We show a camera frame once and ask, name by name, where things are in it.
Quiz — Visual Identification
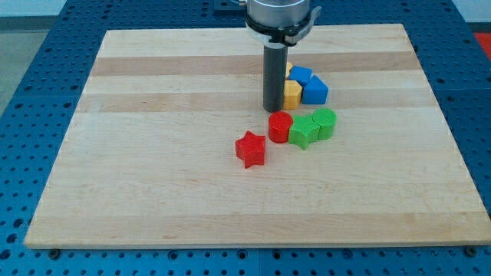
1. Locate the yellow block behind rod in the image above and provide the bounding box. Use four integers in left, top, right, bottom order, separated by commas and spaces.
285, 62, 293, 79

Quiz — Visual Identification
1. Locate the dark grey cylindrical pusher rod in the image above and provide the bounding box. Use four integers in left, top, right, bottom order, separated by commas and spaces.
263, 46, 288, 113

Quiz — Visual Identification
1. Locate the red star block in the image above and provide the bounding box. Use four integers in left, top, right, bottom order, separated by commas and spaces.
235, 131, 266, 169

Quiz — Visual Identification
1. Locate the yellow hexagon block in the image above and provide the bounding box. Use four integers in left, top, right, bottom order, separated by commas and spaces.
283, 80, 302, 110

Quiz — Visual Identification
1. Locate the blue cube block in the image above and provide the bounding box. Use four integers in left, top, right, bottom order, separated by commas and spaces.
288, 66, 313, 87

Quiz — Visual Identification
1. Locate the red cylinder block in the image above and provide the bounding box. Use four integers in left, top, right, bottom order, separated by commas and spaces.
268, 111, 293, 143

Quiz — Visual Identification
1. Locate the light wooden board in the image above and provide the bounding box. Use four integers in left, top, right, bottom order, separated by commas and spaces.
24, 24, 490, 249

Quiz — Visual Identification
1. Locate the green cylinder block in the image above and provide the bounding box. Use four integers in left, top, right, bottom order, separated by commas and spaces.
312, 108, 337, 140

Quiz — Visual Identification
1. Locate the green star block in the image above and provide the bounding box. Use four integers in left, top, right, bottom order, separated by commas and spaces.
288, 115, 320, 150

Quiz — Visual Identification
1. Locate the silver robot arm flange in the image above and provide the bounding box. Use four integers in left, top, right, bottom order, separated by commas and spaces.
245, 0, 322, 49

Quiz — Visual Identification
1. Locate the blue perforated table plate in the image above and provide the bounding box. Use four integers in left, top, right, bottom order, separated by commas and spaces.
1, 1, 490, 275

